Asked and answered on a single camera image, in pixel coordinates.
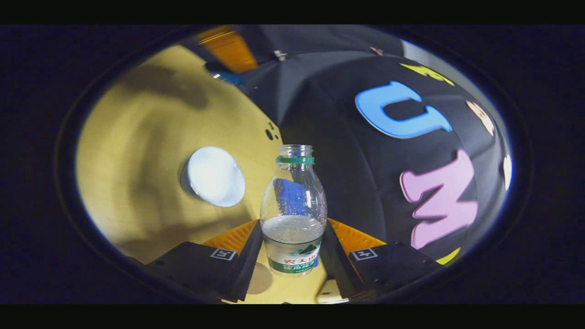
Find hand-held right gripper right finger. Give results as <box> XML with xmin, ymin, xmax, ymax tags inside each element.
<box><xmin>322</xmin><ymin>218</ymin><xmax>441</xmax><ymax>300</ymax></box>

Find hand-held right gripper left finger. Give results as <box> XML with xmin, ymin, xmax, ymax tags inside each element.
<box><xmin>146</xmin><ymin>219</ymin><xmax>263</xmax><ymax>302</ymax></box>

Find round brown coaster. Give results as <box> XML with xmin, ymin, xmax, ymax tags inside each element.
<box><xmin>247</xmin><ymin>262</ymin><xmax>273</xmax><ymax>295</ymax></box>

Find clear plastic water bottle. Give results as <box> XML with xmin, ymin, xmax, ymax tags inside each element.
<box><xmin>260</xmin><ymin>145</ymin><xmax>328</xmax><ymax>277</ymax></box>

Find black backdrop cloth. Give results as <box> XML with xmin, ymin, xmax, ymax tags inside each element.
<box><xmin>238</xmin><ymin>25</ymin><xmax>512</xmax><ymax>265</ymax></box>

